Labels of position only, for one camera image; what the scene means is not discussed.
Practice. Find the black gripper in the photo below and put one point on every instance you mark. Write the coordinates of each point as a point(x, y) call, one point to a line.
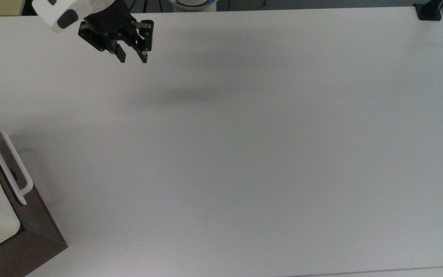
point(108, 21)

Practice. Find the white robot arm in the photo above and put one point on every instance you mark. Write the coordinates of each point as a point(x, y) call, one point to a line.
point(58, 13)

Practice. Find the dark brown drawer box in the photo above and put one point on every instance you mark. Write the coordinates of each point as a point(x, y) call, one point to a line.
point(33, 231)

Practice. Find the black table clamp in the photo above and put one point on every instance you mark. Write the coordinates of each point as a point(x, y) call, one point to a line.
point(429, 9)

